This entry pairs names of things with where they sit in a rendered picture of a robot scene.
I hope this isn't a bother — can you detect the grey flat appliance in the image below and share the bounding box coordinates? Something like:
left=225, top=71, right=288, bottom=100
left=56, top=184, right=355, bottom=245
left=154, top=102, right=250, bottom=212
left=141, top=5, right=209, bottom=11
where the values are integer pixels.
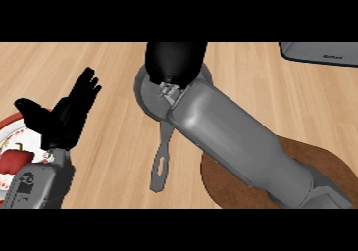
left=277, top=41, right=358, bottom=69

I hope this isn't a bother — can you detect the red-rimmed white plate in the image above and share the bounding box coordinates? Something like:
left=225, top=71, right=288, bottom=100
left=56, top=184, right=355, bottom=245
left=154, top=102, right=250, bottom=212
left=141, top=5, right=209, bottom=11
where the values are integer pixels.
left=0, top=111, right=56, bottom=210

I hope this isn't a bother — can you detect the round brown cutting board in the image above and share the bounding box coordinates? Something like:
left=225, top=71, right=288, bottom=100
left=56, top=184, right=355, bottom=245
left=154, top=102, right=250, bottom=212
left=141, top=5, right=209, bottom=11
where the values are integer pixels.
left=198, top=134, right=358, bottom=210

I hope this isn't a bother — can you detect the red bell pepper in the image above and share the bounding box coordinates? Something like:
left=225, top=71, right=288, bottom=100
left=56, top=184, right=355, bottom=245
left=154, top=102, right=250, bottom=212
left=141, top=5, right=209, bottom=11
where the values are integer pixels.
left=0, top=142, right=36, bottom=176

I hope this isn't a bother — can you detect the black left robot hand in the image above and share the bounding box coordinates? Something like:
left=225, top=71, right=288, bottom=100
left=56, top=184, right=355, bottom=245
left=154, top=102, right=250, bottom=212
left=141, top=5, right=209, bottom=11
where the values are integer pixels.
left=14, top=67, right=104, bottom=152

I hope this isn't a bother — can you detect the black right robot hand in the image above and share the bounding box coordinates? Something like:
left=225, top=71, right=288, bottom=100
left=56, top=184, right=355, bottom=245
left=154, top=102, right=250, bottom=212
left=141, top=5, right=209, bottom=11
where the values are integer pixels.
left=144, top=41, right=209, bottom=90

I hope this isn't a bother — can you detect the grey frying pan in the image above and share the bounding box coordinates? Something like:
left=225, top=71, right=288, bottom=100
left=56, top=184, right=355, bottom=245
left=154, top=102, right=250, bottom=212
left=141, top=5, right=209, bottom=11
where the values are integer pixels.
left=132, top=62, right=215, bottom=194

